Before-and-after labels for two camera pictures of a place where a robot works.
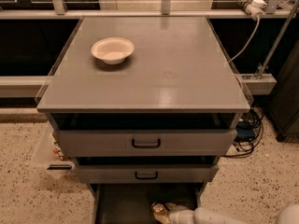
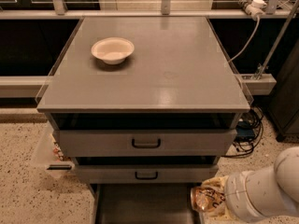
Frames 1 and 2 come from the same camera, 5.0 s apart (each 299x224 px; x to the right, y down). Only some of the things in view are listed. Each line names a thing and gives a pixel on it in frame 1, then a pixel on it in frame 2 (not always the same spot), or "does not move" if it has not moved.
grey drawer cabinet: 144,106 does not move
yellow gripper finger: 173,206 -> 217,183
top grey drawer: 147,142 does not move
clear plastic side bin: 49,155 does not move
